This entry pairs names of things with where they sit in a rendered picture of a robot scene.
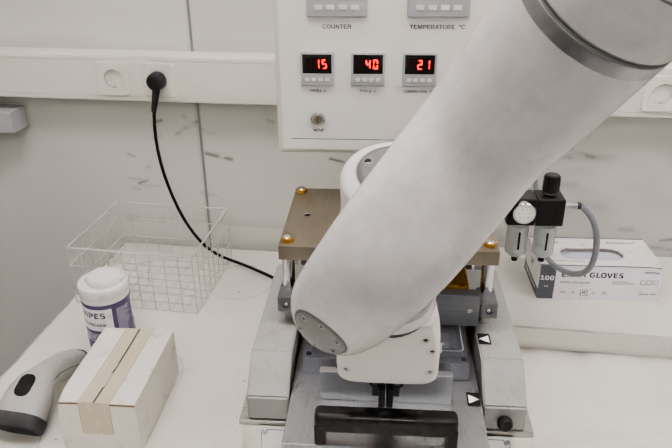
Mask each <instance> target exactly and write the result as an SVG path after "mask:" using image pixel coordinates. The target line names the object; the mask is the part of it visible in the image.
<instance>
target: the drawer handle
mask: <svg viewBox="0 0 672 448"><path fill-rule="evenodd" d="M458 426H459V421H458V415H457V413H456V412H454V411H443V410H420V409H397V408H374V407H350V406H327V405H319V406H317V407H316V409H315V412H314V443H315V444H319V445H324V444H325V443H326V434H327V432H333V433H355V434H377V435H399V436H420V437H442V438H444V440H445V448H457V444H458V433H459V431H458Z"/></svg>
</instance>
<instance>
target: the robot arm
mask: <svg viewBox="0 0 672 448"><path fill-rule="evenodd" d="M671 62H672V0H495V1H494V3H493V4H492V6H491V7H490V8H489V10H488V11H487V13H486V14H485V15H484V17H483V18H482V20H481V21H480V23H479V24H478V25H477V27H476V28H475V30H474V31H473V33H472V34H471V35H470V37H469V38H468V40H467V41H466V43H465V44H464V45H463V47H462V48H461V50H460V51H459V53H458V54H457V56H456V57H455V59H454V60H453V62H452V63H451V65H450V66H449V68H448V69H447V71H446V72H445V74H444V75H443V76H442V78H441V79H440V81H439V82H438V84H437V85H436V87H435V88H434V89H433V91H432V92H431V94H430V95H429V96H428V98H427V99H426V100H425V102H424V103H423V105H422V106H421V107H420V108H419V110H418V111H417V112H416V114H415V115H414V116H413V118H412V119H411V120H410V121H409V123H408V124H407V125H406V126H405V128H404V129H403V130H402V132H401V133H400V134H399V135H398V137H397V138H396V139H395V141H394V142H386V143H380V144H375V145H372V146H369V147H366V148H364V149H362V150H360V151H358V152H357V153H355V154H354V155H353V156H352V157H351V158H350V159H349V160H348V161H347V162H346V164H345V165H344V167H343V169H342V172H341V176H340V193H341V210H340V214H339V215H338V216H337V218H336V219H335V221H334V222H333V224H332V225H331V226H330V228H329V229H328V231H327V232H326V234H325V235H324V237H323V238H322V240H321V241H320V243H319V244H318V246H317V247H316V249H315V250H314V252H313V253H312V255H311V256H310V258H309V259H308V261H307V263H306V264H305V266H304V267H303V269H302V271H301V272H300V274H299V276H298V277H297V279H296V282H295V284H294V287H293V291H292V295H291V313H292V317H293V321H294V323H295V325H296V327H297V329H298V330H299V332H300V333H301V335H302V336H303V337H304V338H305V339H306V340H307V341H308V342H309V343H310V344H312V345H313V346H315V347H316V348H318V349H320V350H322V351H324V352H326V353H330V354H334V355H336V368H337V371H338V374H339V375H340V376H341V377H342V378H343V379H346V380H349V381H354V382H369V385H370V386H372V396H378V407H383V406H385V383H386V406H387V407H393V396H395V397H399V392H400V388H401V387H403V385H404V384H426V383H429V382H432V381H433V380H435V379H436V377H437V374H438V371H439V368H438V367H439V356H440V319H439V313H438V308H437V303H436V296H437V295H438V294H439V293H440V292H441V291H442V290H443V289H444V288H445V287H446V286H447V285H448V284H449V283H450V282H451V281H452V280H453V278H454V277H455V276H456V275H457V274H458V273H459V272H460V271H461V270H462V268H463V267H464V266H465V265H466V264H467V263H468V262H469V260H470V259H471V258H472V257H473V256H474V255H475V253H476V252H477V251H478V250H479V249H480V247H481V246H482V245H483V244H484V243H485V241H486V240H487V239H488V238H489V237H490V235H491V234H492V233H493V232H494V231H495V229H496V228H497V227H498V226H499V224H500V223H501V222H502V221H503V219H504V218H505V217H506V216H507V214H508V213H509V212H510V211H511V209H512V208H513V207H514V205H515V204H516V203H517V202H518V200H519V199H520V198H521V197H522V196H523V194H524V193H525V192H526V191H527V190H528V189H529V187H530V186H531V185H532V184H533V183H534V182H535V181H536V180H537V179H538V178H539V177H540V176H541V175H542V174H543V173H544V172H545V171H546V170H547V169H548V168H549V167H551V166H552V165H553V164H554V163H555V162H556V161H557V160H559V159H560V158H561V157H562V156H563V155H565V154H566V153H567V152H568V151H569V150H570V149H572V148H573V147H574V146H575V145H576V144H577V143H579V142H580V141H581V140H582V139H583V138H585V137H586V136H587V135H588V134H589V133H590V132H592V131H593V130H594V129H595V128H596V127H597V126H599V125H600V124H601V123H602V122H603V121H604V120H606V119H607V118H608V117H609V116H610V115H611V114H613V113H614V112H615V111H616V110H617V109H618V108H619V107H621V106H622V105H623V104H624V103H625V102H626V101H627V100H629V99H630V98H631V97H632V96H633V95H634V94H635V93H637V92H638V91H639V90H640V89H641V88H642V87H643V86H645V85H646V84H647V83H648V82H649V81H650V80H651V79H652V78H654V77H655V76H656V75H657V74H658V73H659V72H660V71H662V70H663V69H664V68H665V67H666V66H667V65H668V64H669V63H671Z"/></svg>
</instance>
